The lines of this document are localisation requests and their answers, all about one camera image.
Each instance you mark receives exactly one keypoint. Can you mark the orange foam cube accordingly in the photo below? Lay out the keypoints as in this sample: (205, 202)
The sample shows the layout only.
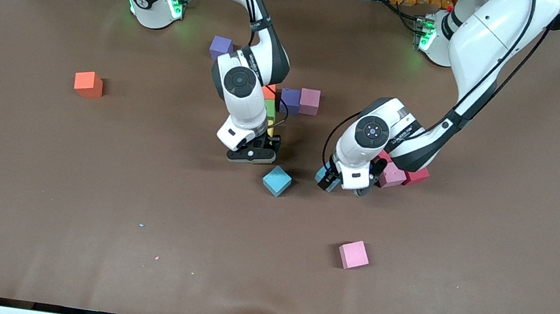
(88, 84)
(270, 91)

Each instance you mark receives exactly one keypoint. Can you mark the paper table cover sheet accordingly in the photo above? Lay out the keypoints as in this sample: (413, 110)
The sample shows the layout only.
(33, 199)

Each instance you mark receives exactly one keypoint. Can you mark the purple foam cube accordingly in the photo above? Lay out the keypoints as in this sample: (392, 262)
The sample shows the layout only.
(218, 47)
(292, 101)

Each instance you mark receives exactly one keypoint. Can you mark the green foam cube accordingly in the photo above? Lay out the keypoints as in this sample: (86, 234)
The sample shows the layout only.
(272, 108)

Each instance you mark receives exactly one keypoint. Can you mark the dented pink foam cube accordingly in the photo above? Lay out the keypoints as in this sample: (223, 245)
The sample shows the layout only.
(392, 177)

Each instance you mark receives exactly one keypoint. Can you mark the blue foam cube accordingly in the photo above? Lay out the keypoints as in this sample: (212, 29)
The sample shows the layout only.
(276, 180)
(320, 175)

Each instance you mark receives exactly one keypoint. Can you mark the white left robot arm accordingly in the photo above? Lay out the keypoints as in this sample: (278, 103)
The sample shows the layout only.
(488, 38)

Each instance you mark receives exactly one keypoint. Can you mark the yellow foam cube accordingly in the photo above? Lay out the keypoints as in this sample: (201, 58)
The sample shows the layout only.
(271, 128)

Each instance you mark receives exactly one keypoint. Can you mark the red foam cube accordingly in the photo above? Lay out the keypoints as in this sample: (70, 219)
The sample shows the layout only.
(384, 155)
(418, 177)

